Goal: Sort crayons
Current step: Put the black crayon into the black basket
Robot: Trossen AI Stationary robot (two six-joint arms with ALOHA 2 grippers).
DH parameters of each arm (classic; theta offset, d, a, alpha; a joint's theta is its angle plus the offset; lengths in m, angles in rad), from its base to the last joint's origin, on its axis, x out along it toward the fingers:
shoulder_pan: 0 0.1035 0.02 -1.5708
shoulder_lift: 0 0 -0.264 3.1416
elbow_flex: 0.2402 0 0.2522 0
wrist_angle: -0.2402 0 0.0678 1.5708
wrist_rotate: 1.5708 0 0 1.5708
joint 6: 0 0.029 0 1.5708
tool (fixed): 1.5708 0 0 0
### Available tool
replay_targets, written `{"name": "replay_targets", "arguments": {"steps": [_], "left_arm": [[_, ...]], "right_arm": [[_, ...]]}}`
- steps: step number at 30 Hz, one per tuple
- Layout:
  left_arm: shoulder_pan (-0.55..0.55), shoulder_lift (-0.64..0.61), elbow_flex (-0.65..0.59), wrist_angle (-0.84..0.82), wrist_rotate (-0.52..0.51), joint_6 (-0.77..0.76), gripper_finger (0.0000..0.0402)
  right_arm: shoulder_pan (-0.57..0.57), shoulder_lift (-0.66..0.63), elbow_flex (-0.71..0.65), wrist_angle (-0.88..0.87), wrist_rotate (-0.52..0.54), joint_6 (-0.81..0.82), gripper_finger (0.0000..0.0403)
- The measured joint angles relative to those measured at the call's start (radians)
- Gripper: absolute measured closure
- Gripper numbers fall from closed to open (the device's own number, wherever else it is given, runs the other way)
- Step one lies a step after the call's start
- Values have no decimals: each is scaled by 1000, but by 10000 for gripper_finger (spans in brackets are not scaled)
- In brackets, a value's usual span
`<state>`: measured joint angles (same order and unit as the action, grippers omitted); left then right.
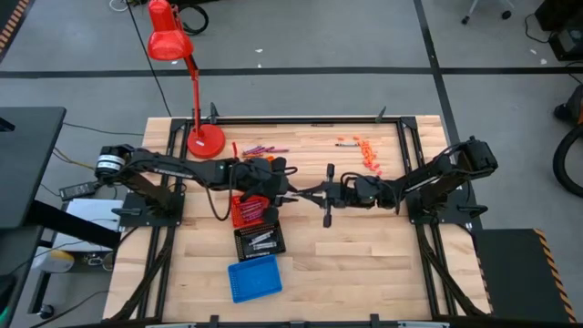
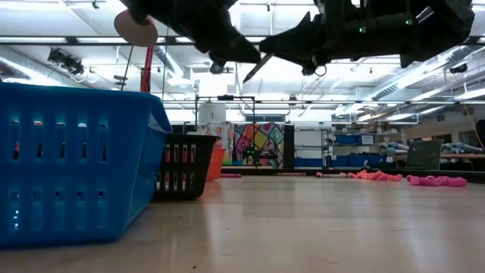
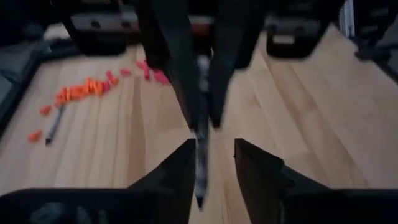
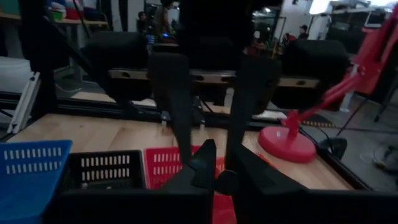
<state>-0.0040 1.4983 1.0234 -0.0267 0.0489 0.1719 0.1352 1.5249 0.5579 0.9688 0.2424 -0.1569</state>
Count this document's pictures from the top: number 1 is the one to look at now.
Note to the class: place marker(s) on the black diagonal beam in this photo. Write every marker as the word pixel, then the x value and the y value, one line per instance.
pixel 77 225

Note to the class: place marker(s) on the black power adapter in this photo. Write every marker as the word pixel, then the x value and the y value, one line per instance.
pixel 77 190

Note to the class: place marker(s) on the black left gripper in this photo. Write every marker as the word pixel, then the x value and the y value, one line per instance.
pixel 262 180

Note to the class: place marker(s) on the black box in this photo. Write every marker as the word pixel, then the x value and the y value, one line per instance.
pixel 569 43

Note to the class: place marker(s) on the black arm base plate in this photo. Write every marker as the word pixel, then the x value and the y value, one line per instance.
pixel 451 218
pixel 129 218

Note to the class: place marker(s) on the black case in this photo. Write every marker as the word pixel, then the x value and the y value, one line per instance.
pixel 560 11

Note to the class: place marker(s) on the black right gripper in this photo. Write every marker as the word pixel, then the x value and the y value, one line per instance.
pixel 346 193

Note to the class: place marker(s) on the orange black vacuum cleaner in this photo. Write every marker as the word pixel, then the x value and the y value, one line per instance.
pixel 576 107

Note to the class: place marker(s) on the black aluminium table frame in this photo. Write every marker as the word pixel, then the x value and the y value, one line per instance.
pixel 296 120

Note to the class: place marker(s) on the black frame camera post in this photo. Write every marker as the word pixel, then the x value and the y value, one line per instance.
pixel 213 114
pixel 380 116

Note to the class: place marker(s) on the black plastic basket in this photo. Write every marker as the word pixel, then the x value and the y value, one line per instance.
pixel 241 253

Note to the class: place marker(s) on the red plastic basket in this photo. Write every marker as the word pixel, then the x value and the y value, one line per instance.
pixel 237 221

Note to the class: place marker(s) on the blue plastic basket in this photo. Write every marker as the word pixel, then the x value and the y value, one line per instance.
pixel 255 280

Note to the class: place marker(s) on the black hazard-striped platform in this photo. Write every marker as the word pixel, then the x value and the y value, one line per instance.
pixel 510 273

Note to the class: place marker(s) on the orange crayon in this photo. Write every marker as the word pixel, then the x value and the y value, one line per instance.
pixel 250 156

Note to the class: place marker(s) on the red desk lamp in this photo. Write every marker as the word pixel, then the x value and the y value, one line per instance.
pixel 168 45

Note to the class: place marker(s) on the office chair base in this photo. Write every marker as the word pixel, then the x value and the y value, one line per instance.
pixel 465 20

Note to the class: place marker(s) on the small red stick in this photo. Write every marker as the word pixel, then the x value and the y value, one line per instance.
pixel 235 149

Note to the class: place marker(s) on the black side desk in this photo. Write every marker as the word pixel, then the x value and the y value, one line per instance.
pixel 27 159

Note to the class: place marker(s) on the yellow white container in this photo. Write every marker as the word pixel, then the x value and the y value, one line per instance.
pixel 57 262

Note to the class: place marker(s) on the white box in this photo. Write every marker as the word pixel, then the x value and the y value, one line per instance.
pixel 91 212

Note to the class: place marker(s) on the dark grey crayon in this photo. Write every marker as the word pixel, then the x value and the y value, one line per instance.
pixel 346 145

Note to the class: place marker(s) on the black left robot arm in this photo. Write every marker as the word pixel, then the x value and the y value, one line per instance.
pixel 182 166

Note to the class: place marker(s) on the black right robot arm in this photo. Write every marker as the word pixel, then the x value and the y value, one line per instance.
pixel 432 175

